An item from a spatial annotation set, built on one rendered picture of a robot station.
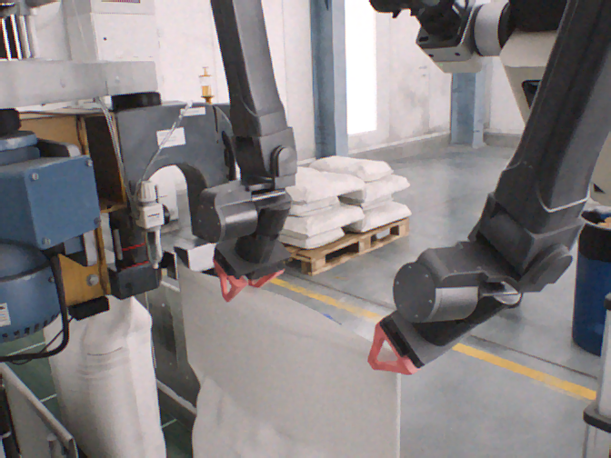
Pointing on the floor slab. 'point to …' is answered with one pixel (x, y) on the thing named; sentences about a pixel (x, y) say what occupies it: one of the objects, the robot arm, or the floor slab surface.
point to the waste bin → (592, 280)
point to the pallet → (316, 260)
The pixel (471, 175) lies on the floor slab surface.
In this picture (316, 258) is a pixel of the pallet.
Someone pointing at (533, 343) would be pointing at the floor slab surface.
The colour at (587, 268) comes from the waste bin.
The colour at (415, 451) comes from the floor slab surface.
